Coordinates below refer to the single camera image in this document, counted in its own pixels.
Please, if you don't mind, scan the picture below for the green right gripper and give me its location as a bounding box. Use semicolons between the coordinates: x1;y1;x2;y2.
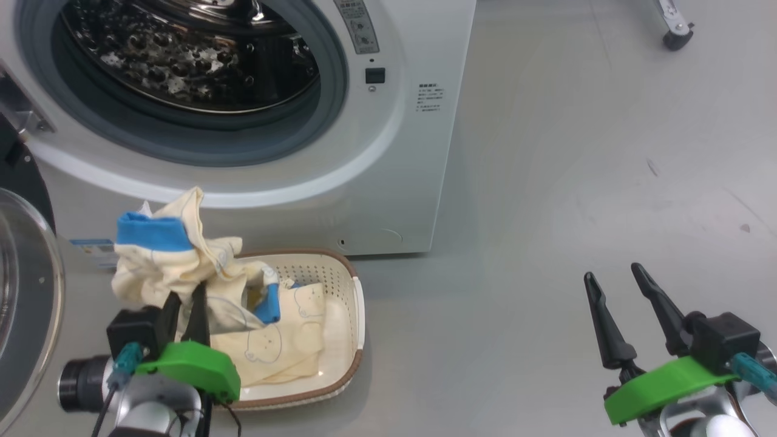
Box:
583;262;740;425

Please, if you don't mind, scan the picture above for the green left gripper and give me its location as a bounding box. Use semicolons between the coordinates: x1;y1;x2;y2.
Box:
135;282;242;404

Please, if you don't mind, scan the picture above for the yellow garment with blue cuff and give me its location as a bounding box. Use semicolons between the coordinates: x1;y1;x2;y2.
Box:
111;186;283;334

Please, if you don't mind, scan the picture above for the yellow garment with bear print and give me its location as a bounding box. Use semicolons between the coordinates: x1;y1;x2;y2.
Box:
209;282;328;387

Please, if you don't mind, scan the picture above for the grey washer door with glass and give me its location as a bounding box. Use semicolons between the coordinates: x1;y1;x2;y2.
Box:
0;115;66;419

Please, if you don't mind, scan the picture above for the cream laundry basket brown rim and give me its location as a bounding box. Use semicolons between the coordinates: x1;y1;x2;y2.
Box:
209;248;366;410

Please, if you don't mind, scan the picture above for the white front-load washing machine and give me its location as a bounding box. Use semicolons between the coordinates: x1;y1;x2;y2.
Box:
0;0;477;271

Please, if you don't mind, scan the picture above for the metal washer door hinge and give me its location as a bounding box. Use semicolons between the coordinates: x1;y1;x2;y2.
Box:
0;67;55;143

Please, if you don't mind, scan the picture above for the grey rubber door gasket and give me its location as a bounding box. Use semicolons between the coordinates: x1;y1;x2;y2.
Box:
15;0;350;168

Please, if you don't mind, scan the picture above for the blue energy label sticker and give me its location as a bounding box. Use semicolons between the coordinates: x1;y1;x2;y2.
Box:
70;239;119;269

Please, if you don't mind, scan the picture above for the perforated steel washer drum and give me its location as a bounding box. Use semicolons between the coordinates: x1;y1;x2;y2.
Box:
61;0;321;116

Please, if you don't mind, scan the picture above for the metal stand leg with caster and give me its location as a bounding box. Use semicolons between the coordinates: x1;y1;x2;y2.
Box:
653;0;696;52

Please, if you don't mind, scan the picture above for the warning sticker on washer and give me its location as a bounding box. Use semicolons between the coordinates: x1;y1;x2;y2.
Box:
333;0;381;55

